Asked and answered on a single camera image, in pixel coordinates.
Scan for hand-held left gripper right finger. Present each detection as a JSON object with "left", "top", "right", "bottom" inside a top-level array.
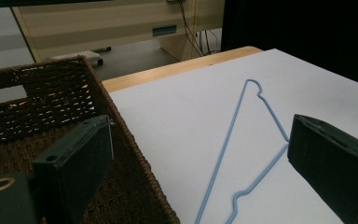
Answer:
[{"left": 287, "top": 114, "right": 358, "bottom": 224}]

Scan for black curtain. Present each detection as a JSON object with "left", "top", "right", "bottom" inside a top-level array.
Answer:
[{"left": 221, "top": 0, "right": 358, "bottom": 90}]

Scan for beige cabinet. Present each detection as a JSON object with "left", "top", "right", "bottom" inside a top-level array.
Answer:
[{"left": 11, "top": 0, "right": 226, "bottom": 63}]

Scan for blue wire clothes hanger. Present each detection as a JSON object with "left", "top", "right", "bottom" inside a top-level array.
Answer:
[{"left": 195, "top": 78, "right": 291, "bottom": 224}]

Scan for brown woven wicker basket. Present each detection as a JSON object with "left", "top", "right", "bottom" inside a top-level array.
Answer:
[{"left": 0, "top": 54, "right": 181, "bottom": 224}]

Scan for black cables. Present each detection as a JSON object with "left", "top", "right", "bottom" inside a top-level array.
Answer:
[{"left": 176, "top": 0, "right": 220, "bottom": 58}]

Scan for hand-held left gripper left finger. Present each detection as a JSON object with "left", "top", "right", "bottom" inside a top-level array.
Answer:
[{"left": 32, "top": 114, "right": 115, "bottom": 224}]

